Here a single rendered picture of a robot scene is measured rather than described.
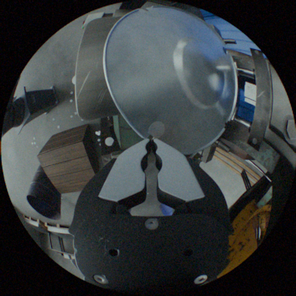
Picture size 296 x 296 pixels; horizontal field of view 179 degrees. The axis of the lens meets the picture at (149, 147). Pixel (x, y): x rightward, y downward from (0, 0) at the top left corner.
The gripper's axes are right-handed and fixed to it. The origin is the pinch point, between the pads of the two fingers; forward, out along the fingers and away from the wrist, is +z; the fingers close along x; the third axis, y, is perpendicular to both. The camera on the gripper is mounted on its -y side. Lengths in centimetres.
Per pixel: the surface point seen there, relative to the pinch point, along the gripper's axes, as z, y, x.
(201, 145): 5.8, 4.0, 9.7
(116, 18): -0.2, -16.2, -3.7
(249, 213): -8.5, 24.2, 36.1
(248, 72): 9.9, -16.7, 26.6
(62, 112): 54, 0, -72
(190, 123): 4.0, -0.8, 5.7
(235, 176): 60, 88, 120
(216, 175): 88, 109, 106
